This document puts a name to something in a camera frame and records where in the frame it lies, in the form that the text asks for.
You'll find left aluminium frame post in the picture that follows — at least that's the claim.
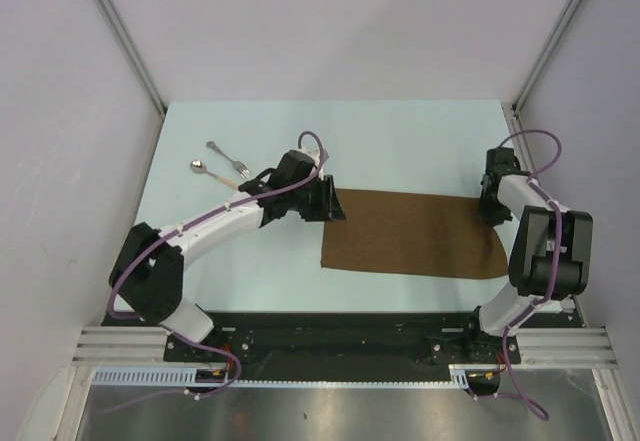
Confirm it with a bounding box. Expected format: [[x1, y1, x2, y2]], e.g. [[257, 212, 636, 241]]
[[94, 0, 168, 120]]

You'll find right side aluminium rail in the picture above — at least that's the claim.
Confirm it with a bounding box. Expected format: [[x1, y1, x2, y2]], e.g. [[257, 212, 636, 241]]
[[502, 103, 579, 312]]

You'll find brown cloth napkin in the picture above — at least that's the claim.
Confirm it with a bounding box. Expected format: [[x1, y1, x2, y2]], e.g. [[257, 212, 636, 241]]
[[321, 189, 508, 280]]

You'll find right aluminium frame post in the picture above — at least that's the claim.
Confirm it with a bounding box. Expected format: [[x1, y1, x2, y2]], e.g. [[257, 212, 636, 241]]
[[511, 0, 586, 115]]

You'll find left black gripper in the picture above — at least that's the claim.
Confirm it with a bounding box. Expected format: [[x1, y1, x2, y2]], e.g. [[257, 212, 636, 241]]
[[287, 174, 345, 222]]

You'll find light blue cable duct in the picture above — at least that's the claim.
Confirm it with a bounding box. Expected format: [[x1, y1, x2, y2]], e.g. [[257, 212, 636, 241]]
[[94, 363, 474, 390]]

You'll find aluminium rail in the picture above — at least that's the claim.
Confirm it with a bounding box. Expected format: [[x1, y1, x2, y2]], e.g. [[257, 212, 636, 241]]
[[502, 103, 579, 312], [72, 327, 617, 369]]

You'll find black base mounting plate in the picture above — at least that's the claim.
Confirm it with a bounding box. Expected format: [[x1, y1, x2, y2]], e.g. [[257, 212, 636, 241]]
[[102, 310, 586, 381]]

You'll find front aluminium rail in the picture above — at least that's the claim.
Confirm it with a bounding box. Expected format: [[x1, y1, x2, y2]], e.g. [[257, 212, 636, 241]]
[[72, 327, 617, 369]]

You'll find silver metal fork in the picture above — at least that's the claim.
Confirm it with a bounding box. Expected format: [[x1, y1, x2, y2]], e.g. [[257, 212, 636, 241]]
[[206, 141, 251, 180]]

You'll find aluminium frame post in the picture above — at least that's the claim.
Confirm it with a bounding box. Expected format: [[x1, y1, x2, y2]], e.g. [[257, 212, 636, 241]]
[[511, 0, 586, 115], [94, 0, 168, 120]]

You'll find spoon with wooden handle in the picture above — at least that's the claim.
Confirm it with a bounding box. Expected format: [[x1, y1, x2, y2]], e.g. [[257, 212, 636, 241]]
[[189, 160, 238, 190]]

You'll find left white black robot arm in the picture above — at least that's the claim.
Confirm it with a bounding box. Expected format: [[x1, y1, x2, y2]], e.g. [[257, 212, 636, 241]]
[[108, 148, 346, 361]]

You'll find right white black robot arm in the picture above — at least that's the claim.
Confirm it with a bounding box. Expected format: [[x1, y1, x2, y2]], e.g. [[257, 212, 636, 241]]
[[461, 147, 593, 362]]

